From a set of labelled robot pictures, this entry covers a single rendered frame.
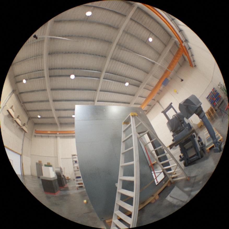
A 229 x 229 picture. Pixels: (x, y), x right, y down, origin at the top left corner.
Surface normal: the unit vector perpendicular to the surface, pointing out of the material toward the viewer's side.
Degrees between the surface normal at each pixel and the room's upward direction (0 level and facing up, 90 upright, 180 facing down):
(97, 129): 90
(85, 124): 90
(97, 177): 90
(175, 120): 90
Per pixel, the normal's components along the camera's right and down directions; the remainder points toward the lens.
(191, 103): -0.87, 0.48
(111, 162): 0.34, -0.62
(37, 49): 0.26, 0.82
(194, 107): -0.96, 0.20
